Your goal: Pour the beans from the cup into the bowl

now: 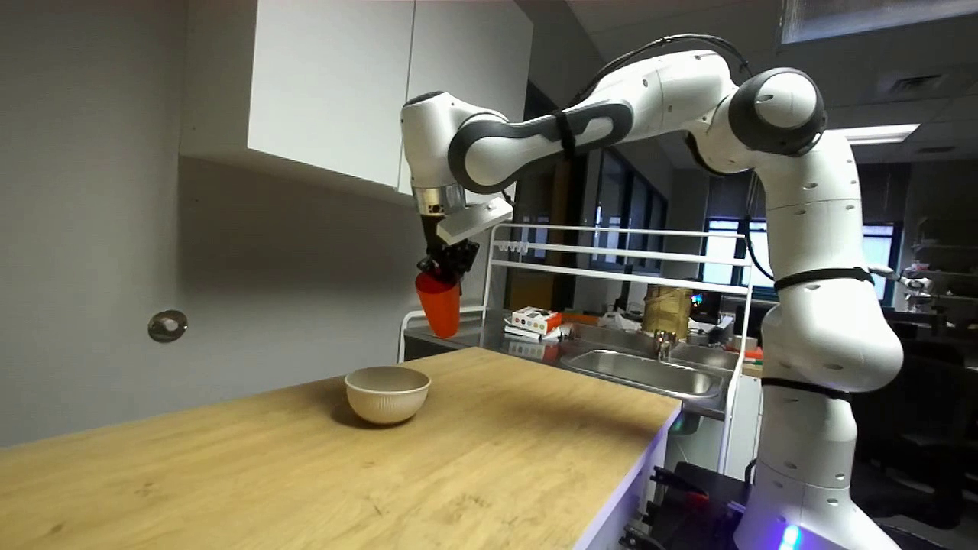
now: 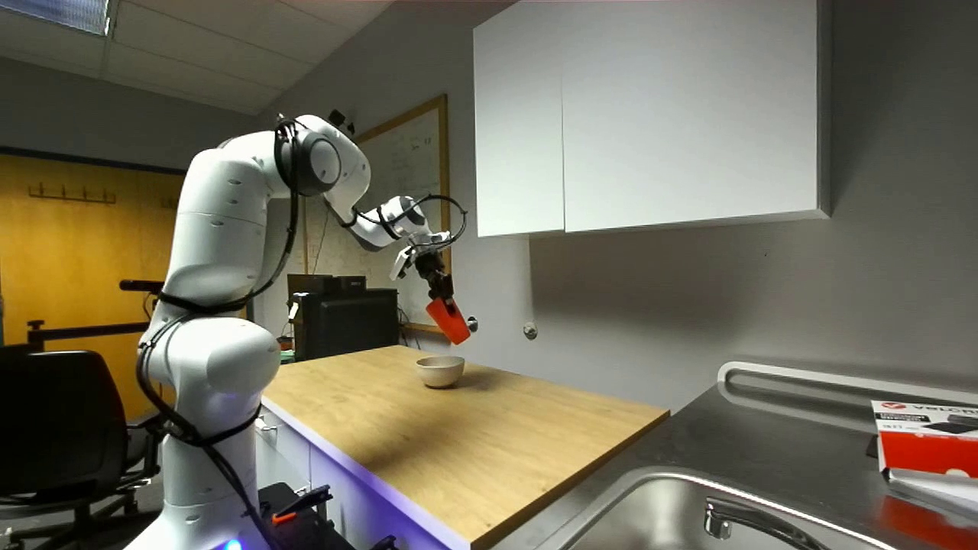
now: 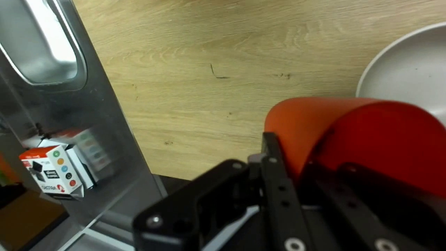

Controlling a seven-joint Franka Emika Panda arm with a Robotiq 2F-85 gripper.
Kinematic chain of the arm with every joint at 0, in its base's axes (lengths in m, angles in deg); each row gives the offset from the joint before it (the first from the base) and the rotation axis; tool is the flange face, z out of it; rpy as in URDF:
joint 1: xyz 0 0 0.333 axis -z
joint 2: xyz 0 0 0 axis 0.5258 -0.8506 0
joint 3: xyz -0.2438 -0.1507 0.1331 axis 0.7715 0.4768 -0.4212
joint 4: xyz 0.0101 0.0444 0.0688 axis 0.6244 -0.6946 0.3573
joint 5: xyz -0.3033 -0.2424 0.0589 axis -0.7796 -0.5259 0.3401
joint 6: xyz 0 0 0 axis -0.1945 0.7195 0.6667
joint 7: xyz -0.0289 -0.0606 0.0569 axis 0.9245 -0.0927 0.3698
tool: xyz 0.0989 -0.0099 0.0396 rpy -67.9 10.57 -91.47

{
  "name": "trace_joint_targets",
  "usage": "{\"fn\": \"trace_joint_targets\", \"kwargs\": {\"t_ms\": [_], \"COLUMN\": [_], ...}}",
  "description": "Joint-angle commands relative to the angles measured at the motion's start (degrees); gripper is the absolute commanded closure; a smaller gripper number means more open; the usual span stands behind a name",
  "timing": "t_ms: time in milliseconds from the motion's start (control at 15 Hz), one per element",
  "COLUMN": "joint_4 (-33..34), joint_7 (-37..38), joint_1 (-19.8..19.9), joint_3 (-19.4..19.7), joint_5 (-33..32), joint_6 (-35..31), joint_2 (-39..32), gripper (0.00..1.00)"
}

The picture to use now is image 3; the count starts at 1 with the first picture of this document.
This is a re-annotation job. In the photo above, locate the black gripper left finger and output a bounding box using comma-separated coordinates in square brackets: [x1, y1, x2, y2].
[249, 133, 317, 251]

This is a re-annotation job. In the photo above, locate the white bowl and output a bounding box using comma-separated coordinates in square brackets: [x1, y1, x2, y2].
[355, 22, 446, 124]

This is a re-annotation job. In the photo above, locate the stainless steel sink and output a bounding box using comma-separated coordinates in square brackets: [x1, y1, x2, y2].
[0, 0, 89, 89]

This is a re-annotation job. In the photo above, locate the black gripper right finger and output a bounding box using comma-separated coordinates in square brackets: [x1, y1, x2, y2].
[305, 163, 446, 251]

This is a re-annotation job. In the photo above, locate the wooden countertop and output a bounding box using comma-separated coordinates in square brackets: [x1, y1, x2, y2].
[74, 0, 446, 179]

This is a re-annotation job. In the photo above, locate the red white cardboard box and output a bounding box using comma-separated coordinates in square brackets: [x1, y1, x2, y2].
[19, 128, 114, 198]

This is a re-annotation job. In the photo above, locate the orange plastic cup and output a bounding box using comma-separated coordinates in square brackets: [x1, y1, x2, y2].
[264, 98, 446, 197]

